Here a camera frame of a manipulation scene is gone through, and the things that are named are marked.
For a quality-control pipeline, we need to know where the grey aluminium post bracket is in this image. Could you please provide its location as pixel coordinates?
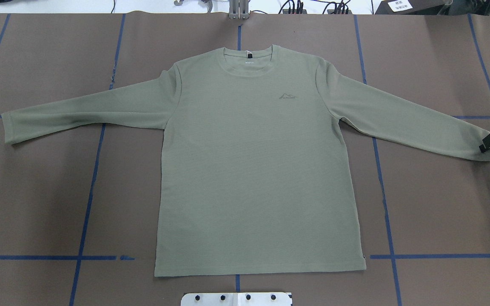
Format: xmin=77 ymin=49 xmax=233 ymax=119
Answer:
xmin=229 ymin=0 xmax=250 ymax=20

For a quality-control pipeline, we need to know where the green long-sleeve shirt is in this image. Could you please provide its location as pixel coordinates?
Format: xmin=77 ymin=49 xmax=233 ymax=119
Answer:
xmin=2 ymin=45 xmax=490 ymax=277

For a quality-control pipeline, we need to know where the brown table cover mat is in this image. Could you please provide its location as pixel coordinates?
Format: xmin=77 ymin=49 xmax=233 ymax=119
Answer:
xmin=0 ymin=11 xmax=490 ymax=306

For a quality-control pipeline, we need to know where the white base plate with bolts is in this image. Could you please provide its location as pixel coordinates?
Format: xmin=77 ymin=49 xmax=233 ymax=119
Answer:
xmin=180 ymin=292 xmax=293 ymax=306

